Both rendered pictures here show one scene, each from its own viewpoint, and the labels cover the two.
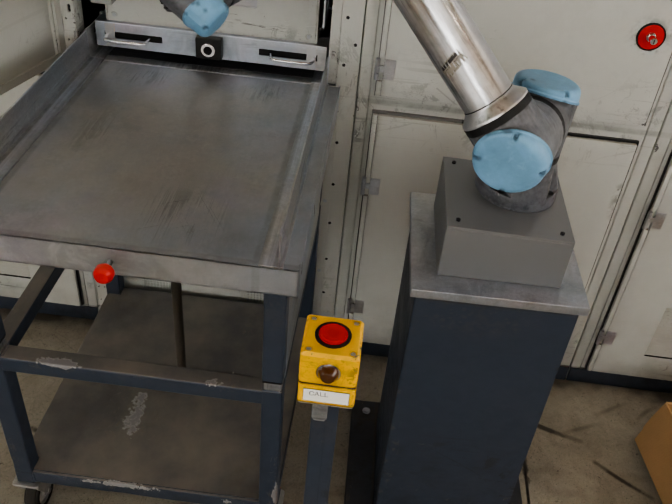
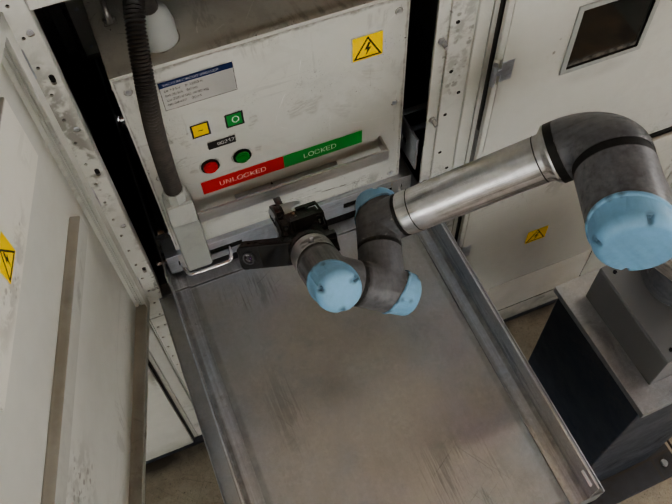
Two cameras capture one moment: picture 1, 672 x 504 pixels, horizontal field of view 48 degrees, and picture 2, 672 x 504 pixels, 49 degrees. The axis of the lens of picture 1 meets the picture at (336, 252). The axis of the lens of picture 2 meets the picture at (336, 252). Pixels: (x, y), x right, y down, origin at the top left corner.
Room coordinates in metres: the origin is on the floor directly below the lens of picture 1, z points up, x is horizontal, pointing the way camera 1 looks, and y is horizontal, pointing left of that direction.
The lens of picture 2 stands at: (0.81, 0.58, 2.17)
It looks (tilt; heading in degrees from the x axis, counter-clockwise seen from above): 58 degrees down; 338
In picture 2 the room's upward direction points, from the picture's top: 3 degrees counter-clockwise
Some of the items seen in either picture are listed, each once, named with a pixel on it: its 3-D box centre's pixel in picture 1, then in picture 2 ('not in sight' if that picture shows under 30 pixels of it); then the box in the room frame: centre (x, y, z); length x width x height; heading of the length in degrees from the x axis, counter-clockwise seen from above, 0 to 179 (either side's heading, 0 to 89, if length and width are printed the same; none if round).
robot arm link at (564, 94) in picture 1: (538, 112); not in sight; (1.21, -0.33, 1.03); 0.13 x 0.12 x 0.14; 158
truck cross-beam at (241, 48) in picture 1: (212, 41); (289, 214); (1.68, 0.33, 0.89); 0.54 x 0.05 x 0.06; 88
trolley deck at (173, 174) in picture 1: (167, 155); (363, 392); (1.28, 0.35, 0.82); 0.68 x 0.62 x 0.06; 178
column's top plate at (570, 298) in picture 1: (491, 248); (659, 321); (1.19, -0.30, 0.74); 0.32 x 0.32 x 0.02; 89
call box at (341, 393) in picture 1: (330, 361); not in sight; (0.74, -0.01, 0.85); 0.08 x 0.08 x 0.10; 88
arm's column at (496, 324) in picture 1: (458, 380); (609, 387); (1.19, -0.30, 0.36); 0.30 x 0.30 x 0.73; 89
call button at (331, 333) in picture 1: (333, 336); not in sight; (0.74, -0.01, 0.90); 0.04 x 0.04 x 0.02
